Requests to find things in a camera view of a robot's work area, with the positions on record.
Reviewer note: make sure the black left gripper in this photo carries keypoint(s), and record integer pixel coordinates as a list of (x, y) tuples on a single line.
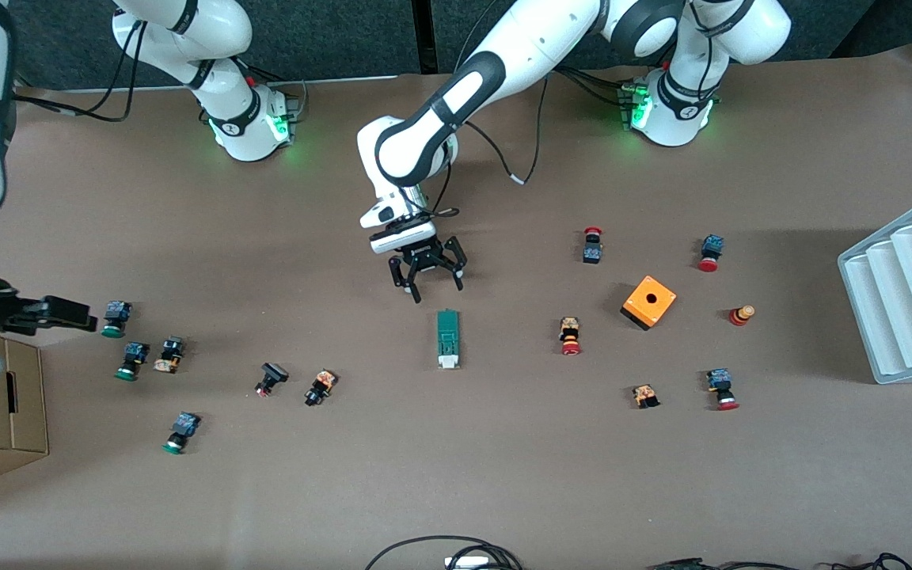
[(425, 255)]

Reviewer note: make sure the green load switch white lever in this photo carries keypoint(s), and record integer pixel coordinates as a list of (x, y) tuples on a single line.
[(449, 340)]

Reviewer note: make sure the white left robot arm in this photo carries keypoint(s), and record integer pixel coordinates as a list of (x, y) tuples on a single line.
[(503, 71)]

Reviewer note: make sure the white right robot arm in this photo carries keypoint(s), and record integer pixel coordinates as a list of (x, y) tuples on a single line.
[(234, 119)]

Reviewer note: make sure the green push button blue block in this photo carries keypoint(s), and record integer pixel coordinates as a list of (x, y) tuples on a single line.
[(180, 432), (132, 360), (115, 318)]

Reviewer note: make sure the brown cardboard box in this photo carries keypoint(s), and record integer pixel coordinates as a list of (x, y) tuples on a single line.
[(5, 419)]

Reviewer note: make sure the red emergency stop yellow block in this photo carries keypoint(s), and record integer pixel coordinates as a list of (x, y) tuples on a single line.
[(570, 336)]

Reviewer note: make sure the red push button black block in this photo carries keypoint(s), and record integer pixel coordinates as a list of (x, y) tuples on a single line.
[(592, 247)]

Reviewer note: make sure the small orange contact block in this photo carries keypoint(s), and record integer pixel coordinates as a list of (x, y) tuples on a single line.
[(645, 396)]

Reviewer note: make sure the red push button blue block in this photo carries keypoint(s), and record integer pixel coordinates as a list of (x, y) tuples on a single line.
[(710, 252), (721, 389)]

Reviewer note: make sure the white plug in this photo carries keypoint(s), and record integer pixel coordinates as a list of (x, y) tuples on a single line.
[(468, 563)]

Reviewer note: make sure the red yellow small knob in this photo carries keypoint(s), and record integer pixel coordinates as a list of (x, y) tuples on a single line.
[(741, 314)]

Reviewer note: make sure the grey ridged plastic tray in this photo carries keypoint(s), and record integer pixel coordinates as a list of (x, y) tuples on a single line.
[(907, 301)]

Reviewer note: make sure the black selector switch orange block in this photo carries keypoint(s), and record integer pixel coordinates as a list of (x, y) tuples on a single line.
[(320, 387)]

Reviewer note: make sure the orange button enclosure box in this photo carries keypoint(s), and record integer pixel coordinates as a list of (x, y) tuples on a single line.
[(650, 301)]

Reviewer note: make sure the black vertical post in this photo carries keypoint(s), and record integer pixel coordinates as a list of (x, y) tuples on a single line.
[(424, 32)]

